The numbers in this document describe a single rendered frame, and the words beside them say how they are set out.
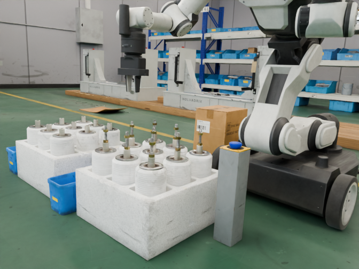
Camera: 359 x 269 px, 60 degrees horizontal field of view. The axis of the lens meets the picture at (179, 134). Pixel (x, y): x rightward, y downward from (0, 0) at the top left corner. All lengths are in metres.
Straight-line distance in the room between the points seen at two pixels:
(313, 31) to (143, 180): 0.60
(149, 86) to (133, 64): 3.34
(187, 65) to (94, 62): 2.14
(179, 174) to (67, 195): 0.44
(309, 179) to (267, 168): 0.17
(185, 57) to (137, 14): 2.81
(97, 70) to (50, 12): 2.57
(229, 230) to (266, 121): 0.41
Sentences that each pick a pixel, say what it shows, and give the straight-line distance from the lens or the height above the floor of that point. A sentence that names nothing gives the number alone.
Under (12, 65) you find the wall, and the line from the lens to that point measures 7.34.
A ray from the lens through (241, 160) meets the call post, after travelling 0.95.
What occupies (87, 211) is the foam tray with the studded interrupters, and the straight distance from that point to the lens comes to 1.16.
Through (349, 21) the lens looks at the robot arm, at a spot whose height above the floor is 0.67.
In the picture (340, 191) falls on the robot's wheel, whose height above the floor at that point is 0.16.
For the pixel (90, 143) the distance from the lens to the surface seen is 1.40.
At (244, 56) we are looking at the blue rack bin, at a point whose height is 0.83.
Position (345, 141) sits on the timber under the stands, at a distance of 2.73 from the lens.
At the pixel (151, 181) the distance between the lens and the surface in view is 0.92.
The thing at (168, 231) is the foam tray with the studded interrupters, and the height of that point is 0.06.
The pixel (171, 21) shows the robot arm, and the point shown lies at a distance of 1.31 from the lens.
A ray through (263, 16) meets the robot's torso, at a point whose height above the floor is 0.74.
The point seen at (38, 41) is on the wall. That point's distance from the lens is 7.54.
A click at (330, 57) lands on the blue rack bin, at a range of 5.64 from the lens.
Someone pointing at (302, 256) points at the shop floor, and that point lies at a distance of 1.08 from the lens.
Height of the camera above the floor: 0.55
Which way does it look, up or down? 12 degrees down
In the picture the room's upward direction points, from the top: 3 degrees clockwise
